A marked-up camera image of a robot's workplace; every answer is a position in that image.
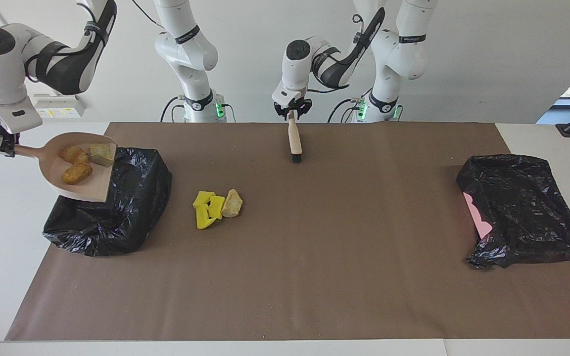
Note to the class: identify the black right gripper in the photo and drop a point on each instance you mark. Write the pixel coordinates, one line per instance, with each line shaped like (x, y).
(5, 134)

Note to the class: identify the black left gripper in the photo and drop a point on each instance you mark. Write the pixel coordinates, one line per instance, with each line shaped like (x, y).
(293, 105)

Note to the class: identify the beige hand brush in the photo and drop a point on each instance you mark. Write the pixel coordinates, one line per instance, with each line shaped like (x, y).
(295, 143)

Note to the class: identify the orange striped toy croissant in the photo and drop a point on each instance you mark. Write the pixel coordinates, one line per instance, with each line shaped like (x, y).
(73, 154)

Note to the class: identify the brown toy bread roll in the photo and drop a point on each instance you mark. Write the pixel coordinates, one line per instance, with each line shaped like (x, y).
(77, 173)

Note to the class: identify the beige plastic dustpan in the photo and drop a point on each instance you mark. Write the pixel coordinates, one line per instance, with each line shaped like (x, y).
(82, 190)

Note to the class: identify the pale beige toy pastry chunk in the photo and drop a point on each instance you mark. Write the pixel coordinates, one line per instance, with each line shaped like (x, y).
(232, 203)

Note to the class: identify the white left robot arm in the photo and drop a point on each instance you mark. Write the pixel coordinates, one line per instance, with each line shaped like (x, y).
(399, 54)

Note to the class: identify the black plastic trash bag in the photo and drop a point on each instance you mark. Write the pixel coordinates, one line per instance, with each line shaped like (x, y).
(117, 222)

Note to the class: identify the pink plastic bin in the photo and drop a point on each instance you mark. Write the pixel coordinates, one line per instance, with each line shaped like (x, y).
(478, 217)

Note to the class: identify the black bag over pink bin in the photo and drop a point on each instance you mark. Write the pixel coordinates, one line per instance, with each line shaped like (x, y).
(527, 212)

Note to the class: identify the brown paper table mat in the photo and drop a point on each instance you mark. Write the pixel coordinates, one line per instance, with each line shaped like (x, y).
(314, 272)

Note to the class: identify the white wall socket box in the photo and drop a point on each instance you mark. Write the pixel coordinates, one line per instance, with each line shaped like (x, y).
(62, 106)

